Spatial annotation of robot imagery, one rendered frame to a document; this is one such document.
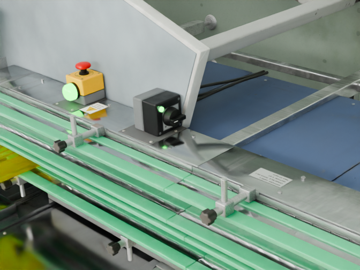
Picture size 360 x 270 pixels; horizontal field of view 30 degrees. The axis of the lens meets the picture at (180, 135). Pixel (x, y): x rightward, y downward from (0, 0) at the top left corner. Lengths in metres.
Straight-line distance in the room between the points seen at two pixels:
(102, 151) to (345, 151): 0.54
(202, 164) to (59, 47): 0.66
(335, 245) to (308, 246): 0.05
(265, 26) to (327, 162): 0.44
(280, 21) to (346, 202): 0.64
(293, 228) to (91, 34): 0.79
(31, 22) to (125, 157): 0.63
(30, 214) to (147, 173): 0.57
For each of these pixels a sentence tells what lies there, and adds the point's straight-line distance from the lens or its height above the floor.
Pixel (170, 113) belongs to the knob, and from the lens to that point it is 1.50.
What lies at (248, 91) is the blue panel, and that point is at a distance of 1.82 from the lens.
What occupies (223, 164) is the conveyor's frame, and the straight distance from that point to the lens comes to 1.39.
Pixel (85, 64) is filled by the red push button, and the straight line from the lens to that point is 1.73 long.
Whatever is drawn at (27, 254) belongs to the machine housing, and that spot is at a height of 1.07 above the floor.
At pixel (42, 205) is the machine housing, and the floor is 0.92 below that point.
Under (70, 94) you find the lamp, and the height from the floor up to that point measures 0.85.
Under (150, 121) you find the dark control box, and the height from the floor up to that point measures 0.84.
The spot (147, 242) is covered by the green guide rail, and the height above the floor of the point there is 0.96.
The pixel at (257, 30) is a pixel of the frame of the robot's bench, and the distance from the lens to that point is 1.69.
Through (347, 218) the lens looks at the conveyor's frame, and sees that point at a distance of 1.22.
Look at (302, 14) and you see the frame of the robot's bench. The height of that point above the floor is 0.30.
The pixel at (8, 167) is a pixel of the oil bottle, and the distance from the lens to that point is 1.81.
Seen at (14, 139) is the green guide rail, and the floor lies 0.95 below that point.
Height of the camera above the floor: 1.74
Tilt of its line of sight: 38 degrees down
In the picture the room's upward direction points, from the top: 115 degrees counter-clockwise
